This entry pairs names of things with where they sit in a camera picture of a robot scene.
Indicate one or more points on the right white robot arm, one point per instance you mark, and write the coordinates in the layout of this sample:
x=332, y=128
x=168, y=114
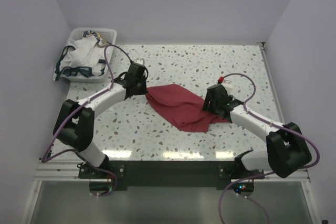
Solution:
x=286, y=149

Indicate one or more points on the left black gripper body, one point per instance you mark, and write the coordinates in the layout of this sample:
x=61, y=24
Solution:
x=142, y=86

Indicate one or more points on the white plastic basket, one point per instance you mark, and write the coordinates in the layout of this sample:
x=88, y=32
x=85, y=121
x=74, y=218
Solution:
x=109, y=35

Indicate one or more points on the aluminium front rail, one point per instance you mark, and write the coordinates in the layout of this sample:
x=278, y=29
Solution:
x=57, y=171

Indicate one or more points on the patterned tank top in basket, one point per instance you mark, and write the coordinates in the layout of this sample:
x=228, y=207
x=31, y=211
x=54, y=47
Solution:
x=96, y=35

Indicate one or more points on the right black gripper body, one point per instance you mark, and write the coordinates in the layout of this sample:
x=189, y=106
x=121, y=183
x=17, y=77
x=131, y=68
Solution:
x=211, y=107

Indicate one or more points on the red tank top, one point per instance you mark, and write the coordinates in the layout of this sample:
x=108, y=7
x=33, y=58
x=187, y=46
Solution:
x=181, y=107

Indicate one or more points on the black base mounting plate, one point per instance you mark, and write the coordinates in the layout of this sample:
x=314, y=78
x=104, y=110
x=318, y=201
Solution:
x=165, y=174

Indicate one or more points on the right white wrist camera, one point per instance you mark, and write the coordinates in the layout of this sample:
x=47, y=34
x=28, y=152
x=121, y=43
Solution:
x=227, y=84

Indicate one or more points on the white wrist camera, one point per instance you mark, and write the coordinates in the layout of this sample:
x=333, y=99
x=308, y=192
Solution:
x=140, y=61
x=227, y=84

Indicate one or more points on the white tank top navy trim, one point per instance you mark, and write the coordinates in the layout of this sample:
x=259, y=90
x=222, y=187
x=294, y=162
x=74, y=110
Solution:
x=82, y=60

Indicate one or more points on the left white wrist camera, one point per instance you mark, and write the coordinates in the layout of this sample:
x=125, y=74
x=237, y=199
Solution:
x=140, y=61

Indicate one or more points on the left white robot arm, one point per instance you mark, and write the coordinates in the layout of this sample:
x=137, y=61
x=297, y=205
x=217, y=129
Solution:
x=75, y=122

